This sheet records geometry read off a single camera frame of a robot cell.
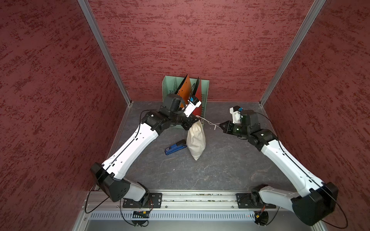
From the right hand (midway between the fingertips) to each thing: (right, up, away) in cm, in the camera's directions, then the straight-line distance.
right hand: (218, 128), depth 77 cm
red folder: (-11, +19, +9) cm, 24 cm away
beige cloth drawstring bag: (-12, -6, -2) cm, 14 cm away
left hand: (-13, +4, -7) cm, 16 cm away
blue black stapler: (-22, -13, +17) cm, 31 cm away
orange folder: (-19, +23, +15) cm, 34 cm away
